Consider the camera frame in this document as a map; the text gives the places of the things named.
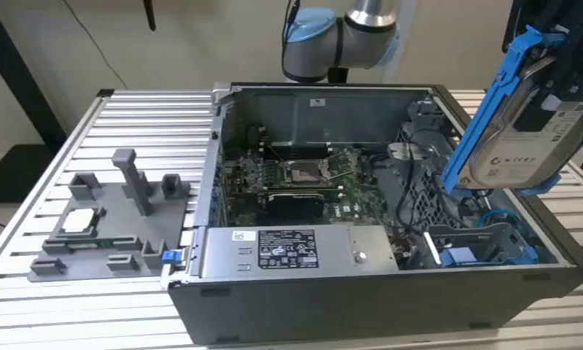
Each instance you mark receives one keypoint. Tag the hard disk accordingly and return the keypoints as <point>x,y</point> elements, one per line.
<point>516,160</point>

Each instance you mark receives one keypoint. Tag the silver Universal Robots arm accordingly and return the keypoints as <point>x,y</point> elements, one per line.
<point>322,54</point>

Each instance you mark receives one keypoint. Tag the grey disk bay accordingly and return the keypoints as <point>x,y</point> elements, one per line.
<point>491,233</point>

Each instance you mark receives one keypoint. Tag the small blue disk carrier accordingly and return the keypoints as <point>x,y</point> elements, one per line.
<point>460,255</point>

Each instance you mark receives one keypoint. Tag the black perforated drive cage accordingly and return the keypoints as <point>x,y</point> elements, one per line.
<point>434,197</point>

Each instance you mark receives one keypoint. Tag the green motherboard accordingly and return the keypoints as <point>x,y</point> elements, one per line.
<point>360,204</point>

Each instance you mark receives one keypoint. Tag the CPU socket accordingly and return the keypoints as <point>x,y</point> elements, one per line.
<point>304,171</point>

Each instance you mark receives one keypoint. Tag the black graphics card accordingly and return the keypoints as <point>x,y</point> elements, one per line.
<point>294,208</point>

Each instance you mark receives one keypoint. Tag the black antenna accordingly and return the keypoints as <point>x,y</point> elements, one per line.
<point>150,14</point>

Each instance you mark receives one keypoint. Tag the open black PC case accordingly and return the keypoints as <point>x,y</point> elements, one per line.
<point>322,310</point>

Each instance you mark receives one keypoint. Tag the silver power supply unit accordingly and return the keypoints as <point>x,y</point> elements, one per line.
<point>224,255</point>

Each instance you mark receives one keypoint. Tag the blue case latch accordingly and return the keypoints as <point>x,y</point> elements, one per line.
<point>170,256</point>

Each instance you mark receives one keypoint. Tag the grey parts rack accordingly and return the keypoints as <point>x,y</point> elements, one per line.
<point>127,204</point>

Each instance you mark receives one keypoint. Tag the silver CPU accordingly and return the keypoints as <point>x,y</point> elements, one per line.
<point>80,220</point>

